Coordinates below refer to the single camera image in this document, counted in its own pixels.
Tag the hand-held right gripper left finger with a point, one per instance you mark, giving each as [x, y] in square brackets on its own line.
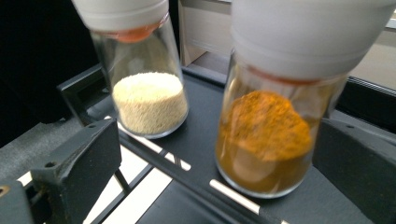
[77, 168]

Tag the black metal rack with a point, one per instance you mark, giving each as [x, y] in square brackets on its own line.
[199, 137]

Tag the glass jar of orange powder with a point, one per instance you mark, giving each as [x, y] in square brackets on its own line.
[274, 130]

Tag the glass jar of pale granules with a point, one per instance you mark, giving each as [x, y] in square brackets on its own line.
[146, 93]

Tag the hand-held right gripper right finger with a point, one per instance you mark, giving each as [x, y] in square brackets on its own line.
[358, 168]

